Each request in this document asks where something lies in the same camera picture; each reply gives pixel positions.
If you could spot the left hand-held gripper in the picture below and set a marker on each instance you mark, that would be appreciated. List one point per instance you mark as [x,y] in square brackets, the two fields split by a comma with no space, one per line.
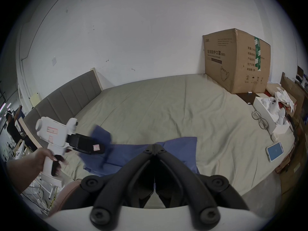
[51,131]

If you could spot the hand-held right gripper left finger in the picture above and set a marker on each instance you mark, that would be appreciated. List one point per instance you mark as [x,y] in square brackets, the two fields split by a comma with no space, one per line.
[134,169]

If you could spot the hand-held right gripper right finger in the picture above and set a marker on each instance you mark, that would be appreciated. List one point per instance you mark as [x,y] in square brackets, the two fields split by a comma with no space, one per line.
[175,171]

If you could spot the dark blue shirt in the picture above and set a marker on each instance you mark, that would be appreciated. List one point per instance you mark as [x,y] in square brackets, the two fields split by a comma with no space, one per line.
[178,148]

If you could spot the person's left forearm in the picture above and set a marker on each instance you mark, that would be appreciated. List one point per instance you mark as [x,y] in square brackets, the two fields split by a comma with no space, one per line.
[21,172]

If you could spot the person's left hand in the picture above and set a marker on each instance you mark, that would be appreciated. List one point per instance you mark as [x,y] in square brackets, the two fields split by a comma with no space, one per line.
[42,159]

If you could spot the grey padded headboard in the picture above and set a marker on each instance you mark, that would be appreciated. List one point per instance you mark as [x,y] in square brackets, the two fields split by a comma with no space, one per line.
[65,97]

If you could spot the bed with beige sheet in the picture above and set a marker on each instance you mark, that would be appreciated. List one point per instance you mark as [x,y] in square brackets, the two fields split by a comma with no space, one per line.
[168,105]

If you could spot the white smartphone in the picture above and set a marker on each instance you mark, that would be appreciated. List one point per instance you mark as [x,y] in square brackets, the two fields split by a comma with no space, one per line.
[274,151]

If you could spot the dark flat box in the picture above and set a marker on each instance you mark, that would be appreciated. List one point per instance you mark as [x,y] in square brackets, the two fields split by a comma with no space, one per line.
[247,99]

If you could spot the open white box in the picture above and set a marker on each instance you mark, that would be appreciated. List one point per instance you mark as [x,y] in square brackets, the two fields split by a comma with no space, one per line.
[276,127]

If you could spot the white hand controller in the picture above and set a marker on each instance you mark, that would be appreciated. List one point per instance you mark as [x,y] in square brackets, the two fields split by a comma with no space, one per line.
[270,103]
[281,115]

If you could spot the large brown cardboard carton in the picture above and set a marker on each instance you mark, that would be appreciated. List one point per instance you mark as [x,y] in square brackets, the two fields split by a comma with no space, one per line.
[223,59]

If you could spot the open brown carton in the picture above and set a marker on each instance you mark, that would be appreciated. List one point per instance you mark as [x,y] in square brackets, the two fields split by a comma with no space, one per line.
[292,86]

